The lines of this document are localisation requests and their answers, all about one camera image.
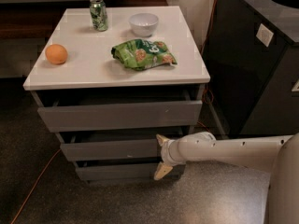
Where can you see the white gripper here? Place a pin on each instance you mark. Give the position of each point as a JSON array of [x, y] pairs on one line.
[[168, 153]]

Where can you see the orange fruit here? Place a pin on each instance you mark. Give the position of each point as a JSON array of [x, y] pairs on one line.
[[56, 54]]

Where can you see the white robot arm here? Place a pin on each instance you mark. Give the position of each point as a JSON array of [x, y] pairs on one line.
[[275, 155]]

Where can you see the grey drawer cabinet white top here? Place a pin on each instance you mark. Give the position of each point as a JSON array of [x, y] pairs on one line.
[[117, 91]]

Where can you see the grey top drawer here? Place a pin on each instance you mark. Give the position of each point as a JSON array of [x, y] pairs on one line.
[[75, 118]]

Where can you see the green chip bag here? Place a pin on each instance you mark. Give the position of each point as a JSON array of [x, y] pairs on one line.
[[141, 54]]

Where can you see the white bowl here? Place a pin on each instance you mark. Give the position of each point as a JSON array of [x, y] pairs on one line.
[[143, 24]]

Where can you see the black trash bin cabinet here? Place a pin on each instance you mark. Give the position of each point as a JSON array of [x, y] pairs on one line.
[[252, 55]]

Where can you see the green soda can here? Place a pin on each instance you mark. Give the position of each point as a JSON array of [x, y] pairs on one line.
[[99, 15]]

